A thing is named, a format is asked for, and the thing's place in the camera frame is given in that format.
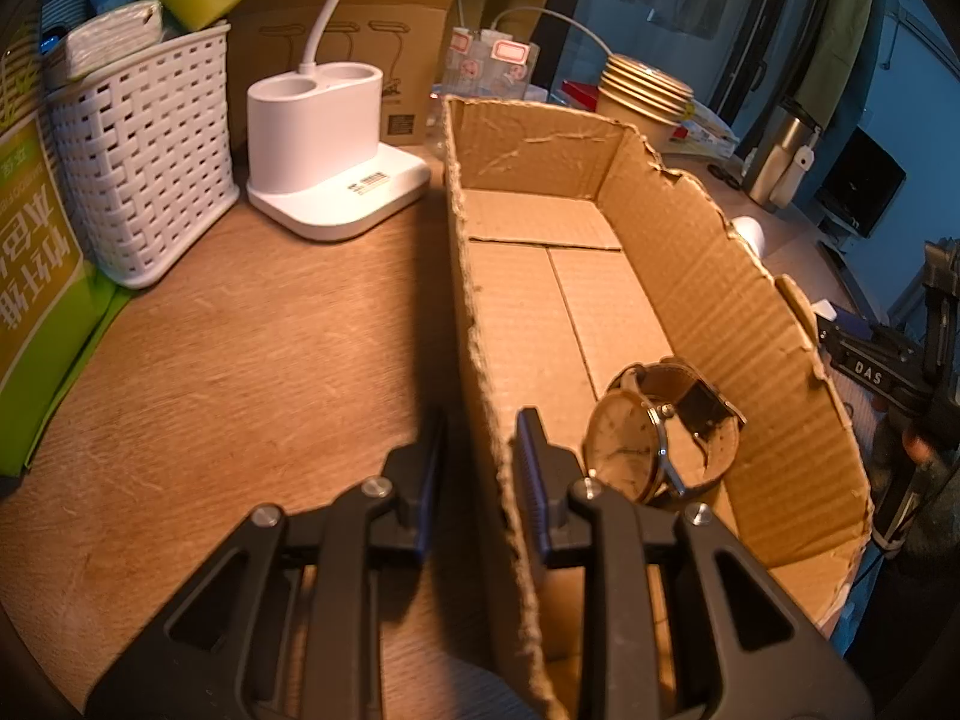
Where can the red booklet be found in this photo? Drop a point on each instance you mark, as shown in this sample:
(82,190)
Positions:
(581,94)

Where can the green paper cup package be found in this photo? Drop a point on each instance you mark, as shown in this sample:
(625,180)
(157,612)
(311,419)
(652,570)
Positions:
(37,277)

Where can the stack of brown paper cups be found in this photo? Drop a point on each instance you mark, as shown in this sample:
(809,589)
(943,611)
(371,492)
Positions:
(645,90)

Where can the black scissors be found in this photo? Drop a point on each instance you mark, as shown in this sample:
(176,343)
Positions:
(724,174)

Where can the white packet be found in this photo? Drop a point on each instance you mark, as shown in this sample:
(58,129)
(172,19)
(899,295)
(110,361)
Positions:
(105,37)

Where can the clear plastic container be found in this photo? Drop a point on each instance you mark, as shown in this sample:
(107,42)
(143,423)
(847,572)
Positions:
(480,60)

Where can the white desk lamp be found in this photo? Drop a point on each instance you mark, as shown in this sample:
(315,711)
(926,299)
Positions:
(315,135)

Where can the pile of papers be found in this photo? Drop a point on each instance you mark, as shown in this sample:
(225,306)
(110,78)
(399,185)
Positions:
(705,131)

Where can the brown cardboard box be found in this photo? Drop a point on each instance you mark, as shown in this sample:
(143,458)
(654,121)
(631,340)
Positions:
(525,292)

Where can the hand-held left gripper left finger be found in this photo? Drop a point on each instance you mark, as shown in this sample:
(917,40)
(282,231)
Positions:
(431,469)

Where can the black monitor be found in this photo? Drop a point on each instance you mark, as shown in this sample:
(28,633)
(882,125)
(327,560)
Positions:
(862,180)

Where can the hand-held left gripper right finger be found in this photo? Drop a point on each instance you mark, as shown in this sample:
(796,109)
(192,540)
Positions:
(531,476)

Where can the person's right hand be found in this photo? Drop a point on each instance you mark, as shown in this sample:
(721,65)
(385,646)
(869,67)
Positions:
(916,448)

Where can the white woven plastic basket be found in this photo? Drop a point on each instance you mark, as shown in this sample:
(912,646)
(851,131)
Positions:
(142,165)

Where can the brown lamp carton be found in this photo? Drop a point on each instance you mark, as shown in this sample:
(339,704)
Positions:
(420,37)

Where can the stack of white disposable bowls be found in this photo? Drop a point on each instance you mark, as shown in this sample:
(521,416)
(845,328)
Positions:
(67,7)

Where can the stainless steel thermos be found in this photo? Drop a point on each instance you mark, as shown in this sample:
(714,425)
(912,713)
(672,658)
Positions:
(772,157)

